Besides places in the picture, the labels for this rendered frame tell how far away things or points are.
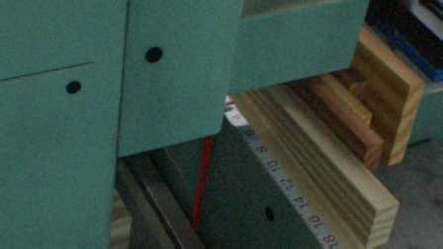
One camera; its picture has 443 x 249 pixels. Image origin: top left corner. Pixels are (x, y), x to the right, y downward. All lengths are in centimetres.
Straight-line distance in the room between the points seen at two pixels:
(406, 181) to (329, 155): 14
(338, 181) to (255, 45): 11
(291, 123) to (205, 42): 15
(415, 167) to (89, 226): 34
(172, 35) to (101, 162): 9
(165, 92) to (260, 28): 10
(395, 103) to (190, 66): 19
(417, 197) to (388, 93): 11
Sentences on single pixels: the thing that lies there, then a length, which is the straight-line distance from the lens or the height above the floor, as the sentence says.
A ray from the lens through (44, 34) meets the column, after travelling 43.
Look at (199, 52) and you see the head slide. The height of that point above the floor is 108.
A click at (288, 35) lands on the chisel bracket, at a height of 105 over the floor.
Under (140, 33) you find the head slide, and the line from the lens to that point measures 50.
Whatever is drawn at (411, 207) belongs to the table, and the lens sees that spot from 73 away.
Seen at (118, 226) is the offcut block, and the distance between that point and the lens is 75.
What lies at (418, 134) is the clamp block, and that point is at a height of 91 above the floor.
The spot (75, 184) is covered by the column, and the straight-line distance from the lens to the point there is 50.
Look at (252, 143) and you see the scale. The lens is 66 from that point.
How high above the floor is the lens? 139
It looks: 41 degrees down
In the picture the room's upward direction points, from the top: 10 degrees clockwise
